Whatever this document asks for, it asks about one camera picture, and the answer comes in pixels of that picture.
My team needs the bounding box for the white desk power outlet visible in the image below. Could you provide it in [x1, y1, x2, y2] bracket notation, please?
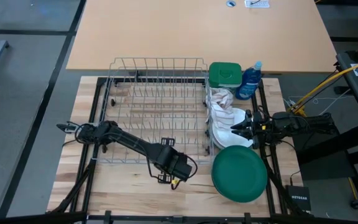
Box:
[244, 0, 270, 9]

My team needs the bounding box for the dark green plate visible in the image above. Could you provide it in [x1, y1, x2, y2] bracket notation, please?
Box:
[211, 145, 269, 203]

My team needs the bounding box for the grey wire dish rack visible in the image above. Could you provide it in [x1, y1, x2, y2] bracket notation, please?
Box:
[99, 57, 216, 166]

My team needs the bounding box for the black aluminium table frame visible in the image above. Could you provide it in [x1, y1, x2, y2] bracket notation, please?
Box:
[0, 76, 358, 224]

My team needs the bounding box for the light wooden desk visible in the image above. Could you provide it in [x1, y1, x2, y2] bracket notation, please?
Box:
[66, 0, 337, 73]

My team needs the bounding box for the white cable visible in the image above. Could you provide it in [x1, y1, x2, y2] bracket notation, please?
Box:
[283, 88, 356, 116]

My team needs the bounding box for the black power adapter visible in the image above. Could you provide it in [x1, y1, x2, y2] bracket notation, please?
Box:
[334, 86, 353, 95]

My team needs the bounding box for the white plate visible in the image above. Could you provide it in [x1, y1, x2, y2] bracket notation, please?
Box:
[211, 107, 255, 149]

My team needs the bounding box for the white striped dish towel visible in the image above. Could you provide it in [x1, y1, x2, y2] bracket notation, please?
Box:
[205, 88, 239, 130]

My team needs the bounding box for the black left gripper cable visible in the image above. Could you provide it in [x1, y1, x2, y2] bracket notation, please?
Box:
[147, 154, 199, 191]

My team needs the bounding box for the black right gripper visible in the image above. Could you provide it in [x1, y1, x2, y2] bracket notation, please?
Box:
[230, 108, 273, 150]

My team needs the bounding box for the black Netgear box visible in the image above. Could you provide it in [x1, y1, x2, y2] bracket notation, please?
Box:
[285, 185, 312, 212]

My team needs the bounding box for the black side desk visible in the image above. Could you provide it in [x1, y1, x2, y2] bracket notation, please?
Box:
[293, 37, 358, 208]

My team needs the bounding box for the green wipes container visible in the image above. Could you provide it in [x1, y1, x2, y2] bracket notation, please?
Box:
[208, 61, 243, 90]

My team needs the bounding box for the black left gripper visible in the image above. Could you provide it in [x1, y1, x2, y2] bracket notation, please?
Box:
[153, 136, 195, 185]

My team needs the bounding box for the blue dish soap bottle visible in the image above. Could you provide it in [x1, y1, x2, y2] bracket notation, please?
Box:
[234, 60, 263, 101]

